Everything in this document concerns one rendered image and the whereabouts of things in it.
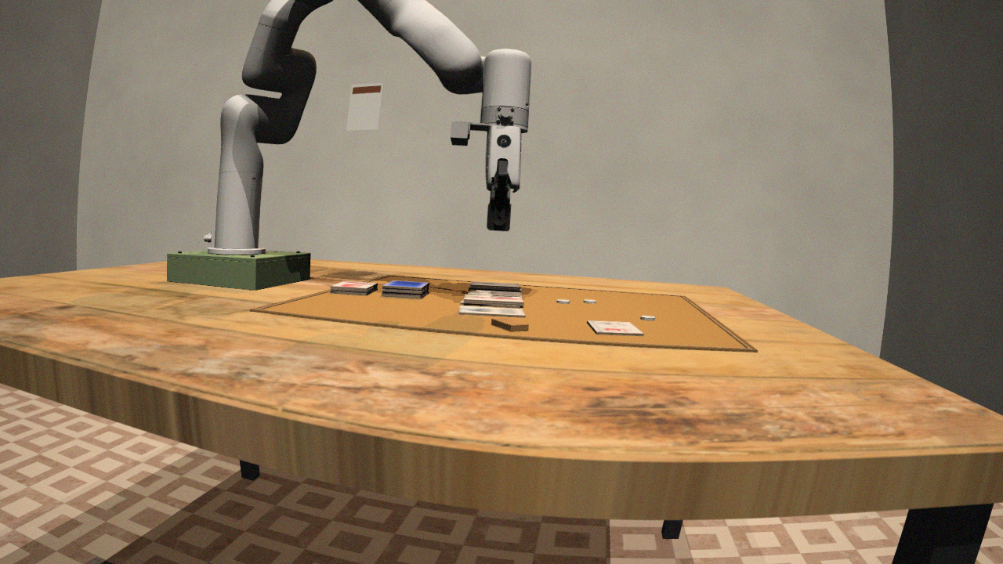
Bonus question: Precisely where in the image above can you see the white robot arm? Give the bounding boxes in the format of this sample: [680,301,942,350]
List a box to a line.
[204,0,531,255]

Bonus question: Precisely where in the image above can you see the tan flat mat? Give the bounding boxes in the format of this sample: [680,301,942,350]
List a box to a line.
[250,290,758,351]

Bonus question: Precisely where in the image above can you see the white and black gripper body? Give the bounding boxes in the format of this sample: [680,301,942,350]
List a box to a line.
[480,123,528,193]

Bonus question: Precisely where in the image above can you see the brown square mat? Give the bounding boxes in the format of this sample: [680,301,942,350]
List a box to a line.
[250,277,758,353]

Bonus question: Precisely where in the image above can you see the blue card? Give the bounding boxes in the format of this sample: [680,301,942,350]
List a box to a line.
[382,280,429,290]

